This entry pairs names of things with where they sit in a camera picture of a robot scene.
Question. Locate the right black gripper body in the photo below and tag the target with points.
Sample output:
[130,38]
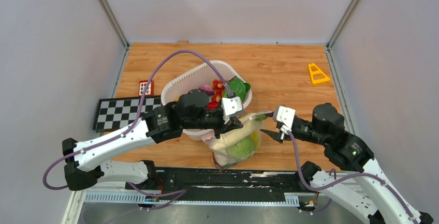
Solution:
[297,129]

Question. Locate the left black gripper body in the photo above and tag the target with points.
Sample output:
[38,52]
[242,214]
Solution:
[215,120]

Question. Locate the long white toy radish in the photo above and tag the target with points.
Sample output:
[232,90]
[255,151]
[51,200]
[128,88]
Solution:
[232,137]

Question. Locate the clear pink zip bag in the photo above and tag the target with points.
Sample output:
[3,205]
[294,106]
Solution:
[210,136]

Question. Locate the yellow toy cabbage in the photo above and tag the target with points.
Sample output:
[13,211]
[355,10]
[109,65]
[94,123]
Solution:
[256,139]

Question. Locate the green toy cabbage head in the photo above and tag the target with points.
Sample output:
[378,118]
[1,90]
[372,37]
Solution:
[244,148]

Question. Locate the white plastic basket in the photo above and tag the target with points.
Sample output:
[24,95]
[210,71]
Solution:
[192,79]

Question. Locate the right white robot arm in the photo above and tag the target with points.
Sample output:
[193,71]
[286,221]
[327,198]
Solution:
[365,191]

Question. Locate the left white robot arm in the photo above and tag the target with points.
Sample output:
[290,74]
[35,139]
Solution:
[91,162]

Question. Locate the long red toy pepper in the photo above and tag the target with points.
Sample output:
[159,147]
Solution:
[213,105]

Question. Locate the purple toy onion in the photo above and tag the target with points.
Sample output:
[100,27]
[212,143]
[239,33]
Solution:
[209,90]

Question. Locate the red toy strawberries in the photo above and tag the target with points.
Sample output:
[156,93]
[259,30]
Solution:
[218,89]

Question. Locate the green toy bok choy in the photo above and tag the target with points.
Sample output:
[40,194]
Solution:
[239,87]

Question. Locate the red white grid block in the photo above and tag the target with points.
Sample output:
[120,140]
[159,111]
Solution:
[145,86]

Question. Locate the black white checkerboard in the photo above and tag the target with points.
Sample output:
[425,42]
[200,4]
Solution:
[114,113]

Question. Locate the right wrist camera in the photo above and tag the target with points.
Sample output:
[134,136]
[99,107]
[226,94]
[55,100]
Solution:
[285,115]

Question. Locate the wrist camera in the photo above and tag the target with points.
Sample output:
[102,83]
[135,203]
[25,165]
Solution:
[232,107]
[285,115]

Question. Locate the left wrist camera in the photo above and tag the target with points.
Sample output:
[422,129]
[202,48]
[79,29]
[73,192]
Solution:
[232,107]

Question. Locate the yellow plastic triangle frame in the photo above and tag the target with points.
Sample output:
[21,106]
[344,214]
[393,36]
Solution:
[317,76]

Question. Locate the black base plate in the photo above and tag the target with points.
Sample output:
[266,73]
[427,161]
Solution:
[212,185]

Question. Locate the white slotted cable duct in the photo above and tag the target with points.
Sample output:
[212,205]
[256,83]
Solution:
[137,198]

